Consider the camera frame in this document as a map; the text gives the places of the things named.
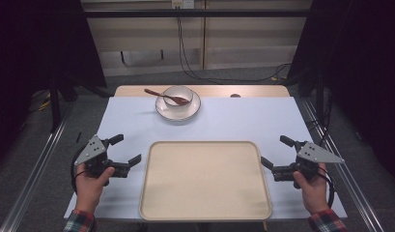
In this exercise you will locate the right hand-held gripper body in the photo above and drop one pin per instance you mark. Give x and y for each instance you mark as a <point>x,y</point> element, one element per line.
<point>309,154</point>

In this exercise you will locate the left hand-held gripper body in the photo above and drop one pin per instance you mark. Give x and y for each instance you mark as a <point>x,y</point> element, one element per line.
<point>92,151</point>

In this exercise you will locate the brown wooden spoon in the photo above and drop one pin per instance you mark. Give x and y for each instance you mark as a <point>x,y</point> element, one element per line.
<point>156,93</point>

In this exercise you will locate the white plate dark rim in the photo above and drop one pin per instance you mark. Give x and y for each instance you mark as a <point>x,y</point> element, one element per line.
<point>177,114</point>

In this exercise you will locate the beige tray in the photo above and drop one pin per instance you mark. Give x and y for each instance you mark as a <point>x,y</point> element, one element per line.
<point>204,180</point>

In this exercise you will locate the white bowl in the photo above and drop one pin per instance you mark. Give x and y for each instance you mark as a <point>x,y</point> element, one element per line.
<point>177,92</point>

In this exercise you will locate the person's left hand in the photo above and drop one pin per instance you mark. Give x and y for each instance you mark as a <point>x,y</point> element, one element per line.
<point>90,188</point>

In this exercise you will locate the person's right hand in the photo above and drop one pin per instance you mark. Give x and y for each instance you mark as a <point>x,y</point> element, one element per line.
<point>312,191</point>

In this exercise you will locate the small black stick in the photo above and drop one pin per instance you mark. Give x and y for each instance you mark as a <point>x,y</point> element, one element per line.
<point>78,137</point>

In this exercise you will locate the white table cover sheet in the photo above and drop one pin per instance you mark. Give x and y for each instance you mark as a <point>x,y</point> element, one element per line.
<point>237,122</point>

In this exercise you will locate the black metal stand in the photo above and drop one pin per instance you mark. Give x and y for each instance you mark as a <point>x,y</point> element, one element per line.
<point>55,106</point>

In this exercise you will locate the dark round table grommet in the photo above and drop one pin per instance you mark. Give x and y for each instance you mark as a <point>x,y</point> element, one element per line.
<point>235,95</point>

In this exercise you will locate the wooden table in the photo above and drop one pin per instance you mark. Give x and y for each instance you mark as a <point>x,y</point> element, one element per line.
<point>217,90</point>

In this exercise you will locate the black curtain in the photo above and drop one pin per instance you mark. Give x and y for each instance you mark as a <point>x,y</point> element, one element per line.
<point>34,48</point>
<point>362,64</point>

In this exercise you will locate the black horizontal bar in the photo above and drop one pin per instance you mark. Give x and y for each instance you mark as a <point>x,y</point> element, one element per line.
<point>237,13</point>

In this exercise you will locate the aluminium floor rail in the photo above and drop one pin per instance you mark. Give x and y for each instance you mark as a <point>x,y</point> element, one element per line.
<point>34,167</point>
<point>349,180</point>

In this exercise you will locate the white wall outlet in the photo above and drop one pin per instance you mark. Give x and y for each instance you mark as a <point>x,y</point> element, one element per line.
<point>183,3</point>

